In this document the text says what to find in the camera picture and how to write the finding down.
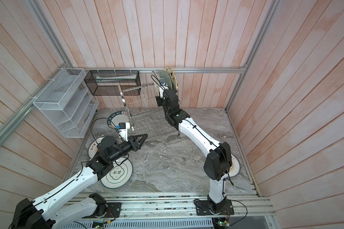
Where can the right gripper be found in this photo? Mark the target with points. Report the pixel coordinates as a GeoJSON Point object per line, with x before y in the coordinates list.
{"type": "Point", "coordinates": [159, 101]}

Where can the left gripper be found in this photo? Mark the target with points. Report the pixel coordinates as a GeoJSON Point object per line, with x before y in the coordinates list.
{"type": "Point", "coordinates": [134, 143]}

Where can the cream floral plate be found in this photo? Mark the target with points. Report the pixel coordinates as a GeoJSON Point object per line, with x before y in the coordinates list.
{"type": "Point", "coordinates": [156, 82]}

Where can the mint green flower plate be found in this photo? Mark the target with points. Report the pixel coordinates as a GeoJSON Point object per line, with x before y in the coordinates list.
{"type": "Point", "coordinates": [167, 77]}

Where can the star pattern orange rim plate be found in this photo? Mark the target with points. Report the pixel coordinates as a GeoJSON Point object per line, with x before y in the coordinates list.
{"type": "Point", "coordinates": [174, 81]}

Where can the white plate green outline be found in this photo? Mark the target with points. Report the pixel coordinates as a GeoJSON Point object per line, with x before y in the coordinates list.
{"type": "Point", "coordinates": [119, 175]}

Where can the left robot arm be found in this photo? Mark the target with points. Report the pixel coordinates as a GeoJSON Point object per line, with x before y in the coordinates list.
{"type": "Point", "coordinates": [48, 211]}

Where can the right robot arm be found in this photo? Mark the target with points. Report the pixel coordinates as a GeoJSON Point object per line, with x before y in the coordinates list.
{"type": "Point", "coordinates": [220, 165]}

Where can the steel two-tier dish rack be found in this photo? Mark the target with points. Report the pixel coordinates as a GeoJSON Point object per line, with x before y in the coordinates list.
{"type": "Point", "coordinates": [145, 116]}

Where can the white plate dark green rim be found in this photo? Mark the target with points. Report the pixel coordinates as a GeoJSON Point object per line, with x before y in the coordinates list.
{"type": "Point", "coordinates": [116, 118]}

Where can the left orange sunburst plate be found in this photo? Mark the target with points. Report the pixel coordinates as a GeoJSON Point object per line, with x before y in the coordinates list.
{"type": "Point", "coordinates": [92, 149]}

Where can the orange sunburst plate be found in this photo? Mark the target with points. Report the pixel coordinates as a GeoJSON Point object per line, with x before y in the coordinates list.
{"type": "Point", "coordinates": [92, 149]}
{"type": "Point", "coordinates": [235, 168]}

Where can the right orange sunburst plate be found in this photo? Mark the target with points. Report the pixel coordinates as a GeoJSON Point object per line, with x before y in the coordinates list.
{"type": "Point", "coordinates": [235, 168]}

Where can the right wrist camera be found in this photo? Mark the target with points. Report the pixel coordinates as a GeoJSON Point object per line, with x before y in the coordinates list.
{"type": "Point", "coordinates": [162, 87]}

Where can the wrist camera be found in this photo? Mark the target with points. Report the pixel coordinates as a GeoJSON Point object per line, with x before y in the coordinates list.
{"type": "Point", "coordinates": [122, 129]}
{"type": "Point", "coordinates": [162, 87]}

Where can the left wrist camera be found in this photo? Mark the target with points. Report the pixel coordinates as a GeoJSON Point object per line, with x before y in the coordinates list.
{"type": "Point", "coordinates": [122, 129]}

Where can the black mesh wall basket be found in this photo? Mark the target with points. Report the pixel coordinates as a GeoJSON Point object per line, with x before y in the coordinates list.
{"type": "Point", "coordinates": [111, 82]}

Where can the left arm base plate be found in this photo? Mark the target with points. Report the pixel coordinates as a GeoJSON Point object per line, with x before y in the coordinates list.
{"type": "Point", "coordinates": [109, 210]}

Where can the white wire mesh shelf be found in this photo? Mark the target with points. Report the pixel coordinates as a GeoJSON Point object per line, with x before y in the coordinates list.
{"type": "Point", "coordinates": [68, 106]}

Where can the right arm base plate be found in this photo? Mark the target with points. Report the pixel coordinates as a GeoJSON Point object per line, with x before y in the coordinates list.
{"type": "Point", "coordinates": [208, 207]}

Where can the horizontal aluminium wall bar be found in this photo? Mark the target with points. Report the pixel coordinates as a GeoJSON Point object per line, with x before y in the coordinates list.
{"type": "Point", "coordinates": [176, 70]}

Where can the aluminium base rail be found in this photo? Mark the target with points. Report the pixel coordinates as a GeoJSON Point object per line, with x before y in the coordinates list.
{"type": "Point", "coordinates": [158, 205]}

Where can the left aluminium frame bar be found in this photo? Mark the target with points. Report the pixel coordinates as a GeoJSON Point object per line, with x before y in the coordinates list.
{"type": "Point", "coordinates": [8, 128]}

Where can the aluminium frame bar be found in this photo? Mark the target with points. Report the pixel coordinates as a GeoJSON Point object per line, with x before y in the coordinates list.
{"type": "Point", "coordinates": [8, 128]}
{"type": "Point", "coordinates": [254, 32]}

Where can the right aluminium frame bar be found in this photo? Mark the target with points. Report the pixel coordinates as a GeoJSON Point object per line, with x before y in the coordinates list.
{"type": "Point", "coordinates": [254, 32]}

